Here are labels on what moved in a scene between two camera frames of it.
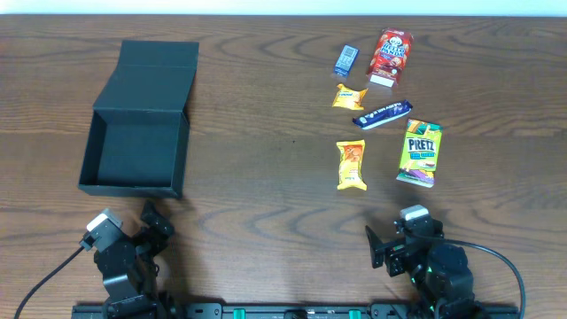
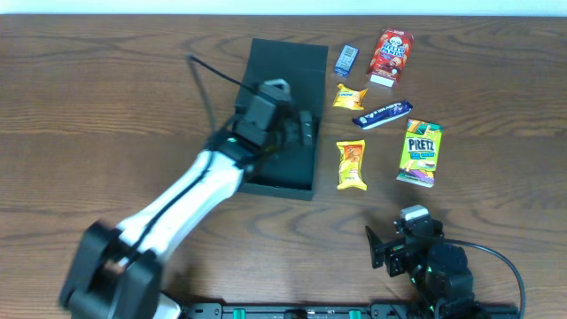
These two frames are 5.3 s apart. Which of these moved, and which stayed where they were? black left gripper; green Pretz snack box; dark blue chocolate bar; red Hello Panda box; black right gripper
Moved: black left gripper
Stayed: green Pretz snack box; black right gripper; red Hello Panda box; dark blue chocolate bar
